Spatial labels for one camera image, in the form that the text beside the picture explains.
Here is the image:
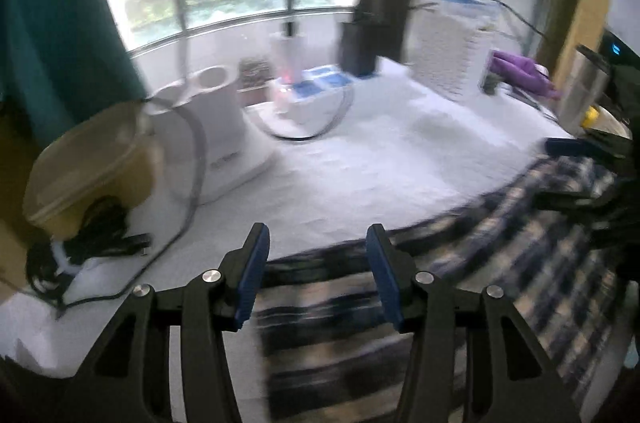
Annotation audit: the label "teal curtain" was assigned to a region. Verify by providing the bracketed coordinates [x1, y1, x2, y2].
[0, 0, 148, 144]

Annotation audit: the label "black charger cable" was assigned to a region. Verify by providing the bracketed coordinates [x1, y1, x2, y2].
[375, 0, 551, 41]

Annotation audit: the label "white perforated basket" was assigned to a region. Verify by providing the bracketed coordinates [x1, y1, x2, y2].
[410, 10, 488, 101]

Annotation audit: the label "black lamp cable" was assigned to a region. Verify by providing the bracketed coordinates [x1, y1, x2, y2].
[55, 98, 208, 319]

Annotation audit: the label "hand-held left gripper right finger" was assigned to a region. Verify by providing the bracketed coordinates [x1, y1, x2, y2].
[365, 223, 583, 423]

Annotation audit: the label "yellow lidded container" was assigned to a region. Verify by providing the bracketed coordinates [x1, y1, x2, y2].
[22, 103, 161, 239]

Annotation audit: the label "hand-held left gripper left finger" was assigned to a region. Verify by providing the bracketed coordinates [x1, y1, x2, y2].
[55, 222, 271, 423]

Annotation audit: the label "white appliance with cups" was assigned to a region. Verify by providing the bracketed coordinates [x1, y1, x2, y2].
[145, 64, 275, 206]

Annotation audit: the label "white and blue box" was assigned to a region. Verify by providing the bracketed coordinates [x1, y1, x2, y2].
[267, 66, 353, 124]

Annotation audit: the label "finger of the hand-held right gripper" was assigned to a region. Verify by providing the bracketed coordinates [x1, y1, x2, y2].
[544, 136, 629, 162]
[532, 189, 631, 224]

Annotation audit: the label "black power strip cable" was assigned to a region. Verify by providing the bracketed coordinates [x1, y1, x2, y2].
[245, 83, 356, 141]

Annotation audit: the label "plaid pants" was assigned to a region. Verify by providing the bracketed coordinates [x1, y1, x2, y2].
[255, 153, 636, 423]

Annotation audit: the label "black cable bundle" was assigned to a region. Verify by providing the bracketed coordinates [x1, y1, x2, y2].
[25, 198, 151, 299]

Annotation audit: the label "purple cloth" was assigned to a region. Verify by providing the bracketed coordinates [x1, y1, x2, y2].
[489, 50, 561, 99]

